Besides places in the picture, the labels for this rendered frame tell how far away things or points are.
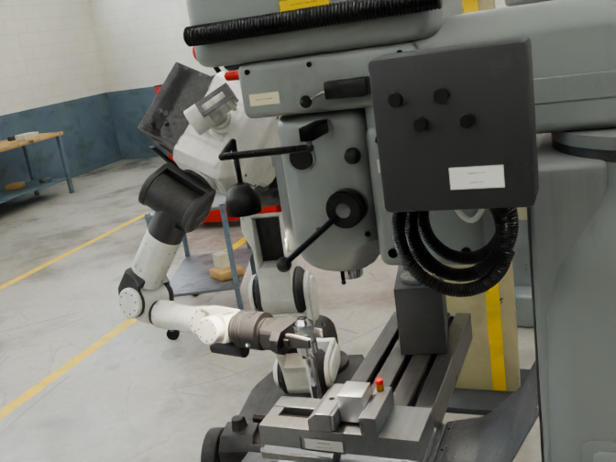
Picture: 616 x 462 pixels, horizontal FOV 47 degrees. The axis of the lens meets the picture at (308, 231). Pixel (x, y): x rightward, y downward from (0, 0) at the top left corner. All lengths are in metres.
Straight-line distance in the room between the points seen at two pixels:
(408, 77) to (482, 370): 2.63
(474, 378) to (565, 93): 2.45
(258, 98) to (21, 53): 10.44
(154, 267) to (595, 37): 1.13
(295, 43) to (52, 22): 11.12
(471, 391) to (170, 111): 2.20
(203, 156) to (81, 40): 11.05
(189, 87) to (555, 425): 1.14
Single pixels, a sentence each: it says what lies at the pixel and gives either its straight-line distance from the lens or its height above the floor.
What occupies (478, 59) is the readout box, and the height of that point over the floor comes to 1.71.
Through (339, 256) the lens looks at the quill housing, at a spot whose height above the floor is 1.35.
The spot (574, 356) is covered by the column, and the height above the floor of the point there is 1.22.
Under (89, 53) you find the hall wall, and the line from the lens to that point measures 12.82.
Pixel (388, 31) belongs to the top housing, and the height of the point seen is 1.75.
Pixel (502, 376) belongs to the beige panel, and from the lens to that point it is 3.45.
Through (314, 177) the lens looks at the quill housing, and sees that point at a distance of 1.30.
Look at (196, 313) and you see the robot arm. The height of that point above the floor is 1.15.
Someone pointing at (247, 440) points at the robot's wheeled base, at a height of 0.60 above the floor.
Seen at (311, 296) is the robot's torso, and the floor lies 1.00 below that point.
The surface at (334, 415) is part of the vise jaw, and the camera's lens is 1.45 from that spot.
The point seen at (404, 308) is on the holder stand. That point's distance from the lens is 1.83.
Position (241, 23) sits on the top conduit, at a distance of 1.24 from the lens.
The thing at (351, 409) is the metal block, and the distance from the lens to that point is 1.47.
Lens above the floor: 1.78
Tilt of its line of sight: 16 degrees down
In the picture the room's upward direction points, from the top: 9 degrees counter-clockwise
